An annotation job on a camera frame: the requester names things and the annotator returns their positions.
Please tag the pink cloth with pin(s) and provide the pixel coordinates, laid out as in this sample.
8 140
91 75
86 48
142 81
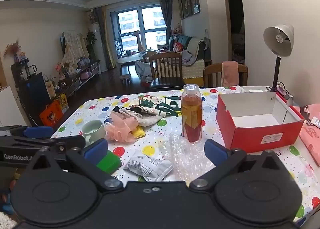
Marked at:
230 74

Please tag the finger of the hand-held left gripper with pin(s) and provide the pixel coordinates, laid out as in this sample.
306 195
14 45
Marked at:
70 142
36 132

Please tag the pink mesh bath pouf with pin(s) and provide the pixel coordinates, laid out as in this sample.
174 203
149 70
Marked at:
120 131

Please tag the wooden coffee table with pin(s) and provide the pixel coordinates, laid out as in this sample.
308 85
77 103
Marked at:
130 59

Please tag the sofa with cream cover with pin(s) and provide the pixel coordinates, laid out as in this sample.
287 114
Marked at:
195 69

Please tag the grey desk lamp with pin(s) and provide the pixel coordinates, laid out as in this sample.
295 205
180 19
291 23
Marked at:
276 69

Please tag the black cabinet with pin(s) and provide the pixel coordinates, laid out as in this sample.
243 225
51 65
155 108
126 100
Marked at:
32 94

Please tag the orange drink bottle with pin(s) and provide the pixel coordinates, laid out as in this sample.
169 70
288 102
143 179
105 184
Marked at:
191 114

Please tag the television cabinet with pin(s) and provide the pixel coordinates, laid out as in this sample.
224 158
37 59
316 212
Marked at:
75 80

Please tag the balloon print tablecloth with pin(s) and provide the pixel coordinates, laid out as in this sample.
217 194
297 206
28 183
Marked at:
160 129

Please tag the clear bubble wrap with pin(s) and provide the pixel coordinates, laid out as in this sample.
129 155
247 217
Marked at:
185 159

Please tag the yellow box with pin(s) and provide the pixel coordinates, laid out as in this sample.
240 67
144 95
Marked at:
61 102

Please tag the pale green mug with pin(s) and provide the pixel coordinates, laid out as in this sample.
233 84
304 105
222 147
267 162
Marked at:
92 131

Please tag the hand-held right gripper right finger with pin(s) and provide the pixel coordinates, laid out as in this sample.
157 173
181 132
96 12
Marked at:
216 151

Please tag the dried flower vase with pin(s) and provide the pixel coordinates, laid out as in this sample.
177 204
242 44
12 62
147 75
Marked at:
13 49

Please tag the window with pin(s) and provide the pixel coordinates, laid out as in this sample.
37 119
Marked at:
140 26

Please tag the red cardboard box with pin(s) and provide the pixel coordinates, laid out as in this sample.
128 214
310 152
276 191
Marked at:
250 139

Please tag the white paper sheet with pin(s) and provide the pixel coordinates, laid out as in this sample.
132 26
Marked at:
255 90

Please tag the grey and yellow curtain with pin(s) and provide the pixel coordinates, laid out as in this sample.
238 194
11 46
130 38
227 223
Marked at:
105 36

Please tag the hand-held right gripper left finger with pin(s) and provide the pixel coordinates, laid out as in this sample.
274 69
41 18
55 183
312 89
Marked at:
96 151

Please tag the green ribbon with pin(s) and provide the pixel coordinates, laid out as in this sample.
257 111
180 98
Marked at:
150 101

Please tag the black cloth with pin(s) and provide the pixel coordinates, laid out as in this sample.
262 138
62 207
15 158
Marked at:
140 111

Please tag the purple tape roll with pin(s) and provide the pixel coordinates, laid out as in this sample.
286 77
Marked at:
282 91

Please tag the orange gift bag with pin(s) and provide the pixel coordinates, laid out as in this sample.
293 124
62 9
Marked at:
50 115

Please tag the yellow sponge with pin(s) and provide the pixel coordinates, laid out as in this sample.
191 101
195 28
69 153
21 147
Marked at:
138 132

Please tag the floral blanket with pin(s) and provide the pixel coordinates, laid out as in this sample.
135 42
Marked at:
73 49

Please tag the white standing air conditioner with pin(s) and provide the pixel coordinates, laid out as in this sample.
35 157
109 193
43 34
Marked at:
97 49

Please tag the small wooden stool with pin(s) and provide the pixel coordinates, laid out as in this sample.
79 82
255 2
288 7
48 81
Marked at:
125 78

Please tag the white printed packet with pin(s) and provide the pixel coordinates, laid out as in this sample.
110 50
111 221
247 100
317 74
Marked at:
147 165

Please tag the green potted plant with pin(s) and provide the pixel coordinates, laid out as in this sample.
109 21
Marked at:
91 37

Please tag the wooden chair with dark seat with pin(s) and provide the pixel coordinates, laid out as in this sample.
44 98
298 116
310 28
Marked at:
165 69

